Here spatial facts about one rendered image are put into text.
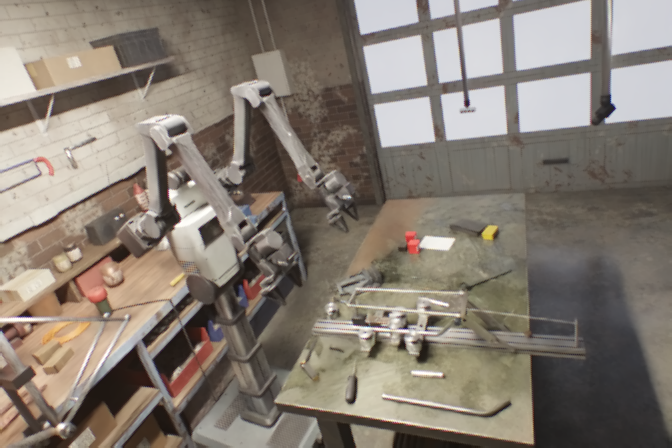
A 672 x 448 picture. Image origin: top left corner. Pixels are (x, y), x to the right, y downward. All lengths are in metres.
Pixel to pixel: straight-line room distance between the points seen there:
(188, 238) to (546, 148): 3.45
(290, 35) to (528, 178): 2.67
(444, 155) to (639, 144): 1.61
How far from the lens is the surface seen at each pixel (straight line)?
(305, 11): 4.49
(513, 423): 1.41
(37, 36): 3.21
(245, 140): 1.82
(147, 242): 1.73
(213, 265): 1.87
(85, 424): 2.41
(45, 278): 2.83
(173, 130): 1.38
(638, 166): 4.63
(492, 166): 4.52
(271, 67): 4.60
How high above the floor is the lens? 1.98
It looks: 23 degrees down
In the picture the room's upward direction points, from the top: 14 degrees counter-clockwise
